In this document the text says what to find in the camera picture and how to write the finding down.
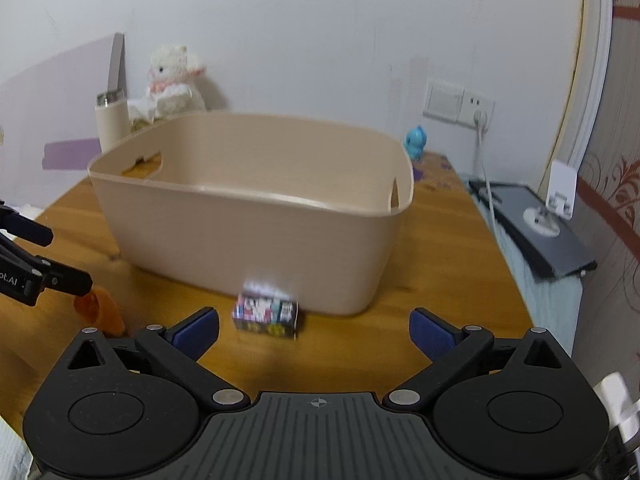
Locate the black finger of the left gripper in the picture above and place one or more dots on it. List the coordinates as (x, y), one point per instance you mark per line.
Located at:
(16, 224)
(57, 276)

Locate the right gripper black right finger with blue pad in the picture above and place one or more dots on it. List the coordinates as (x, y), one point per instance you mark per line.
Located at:
(510, 408)

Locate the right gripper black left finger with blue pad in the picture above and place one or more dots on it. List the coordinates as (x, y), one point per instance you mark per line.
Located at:
(123, 408)

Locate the orange plush toy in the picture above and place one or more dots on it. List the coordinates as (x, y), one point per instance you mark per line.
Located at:
(99, 309)

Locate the Hello Kitty blind box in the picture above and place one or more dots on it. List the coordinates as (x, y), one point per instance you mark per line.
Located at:
(266, 315)

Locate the lilac headboard panel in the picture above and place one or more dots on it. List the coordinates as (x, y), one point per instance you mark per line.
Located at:
(48, 125)

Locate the light blue bed sheet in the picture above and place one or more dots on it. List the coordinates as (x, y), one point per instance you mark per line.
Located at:
(552, 304)

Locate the dark grey laptop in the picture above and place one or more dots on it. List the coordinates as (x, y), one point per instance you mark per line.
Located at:
(557, 257)

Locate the beige plastic storage bin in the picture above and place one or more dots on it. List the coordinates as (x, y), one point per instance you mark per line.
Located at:
(278, 206)

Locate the white plush lamb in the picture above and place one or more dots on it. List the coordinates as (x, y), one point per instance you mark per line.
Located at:
(172, 86)

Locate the white phone stand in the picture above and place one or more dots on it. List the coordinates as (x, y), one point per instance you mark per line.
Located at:
(559, 204)

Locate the blue toy figurine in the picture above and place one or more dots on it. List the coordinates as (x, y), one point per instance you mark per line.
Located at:
(414, 142)

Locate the white wall socket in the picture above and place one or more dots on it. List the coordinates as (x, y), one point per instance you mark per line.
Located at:
(474, 104)

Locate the white wall switch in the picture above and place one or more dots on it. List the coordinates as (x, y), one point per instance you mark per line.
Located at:
(443, 101)

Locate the white door frame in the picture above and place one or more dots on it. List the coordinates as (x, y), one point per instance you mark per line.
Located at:
(588, 79)

